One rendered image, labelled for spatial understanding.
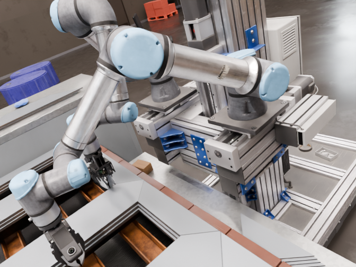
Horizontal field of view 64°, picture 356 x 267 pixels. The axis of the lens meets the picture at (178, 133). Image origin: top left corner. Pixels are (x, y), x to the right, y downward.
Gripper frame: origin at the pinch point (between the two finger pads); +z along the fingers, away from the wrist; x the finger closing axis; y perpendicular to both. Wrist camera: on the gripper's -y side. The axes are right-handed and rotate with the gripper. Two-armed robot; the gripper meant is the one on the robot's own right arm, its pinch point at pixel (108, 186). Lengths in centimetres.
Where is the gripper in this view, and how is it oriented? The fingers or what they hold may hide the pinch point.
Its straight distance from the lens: 128.8
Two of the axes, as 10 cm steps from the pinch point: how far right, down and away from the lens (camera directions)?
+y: 6.2, 2.4, -7.4
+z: 2.6, 8.4, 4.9
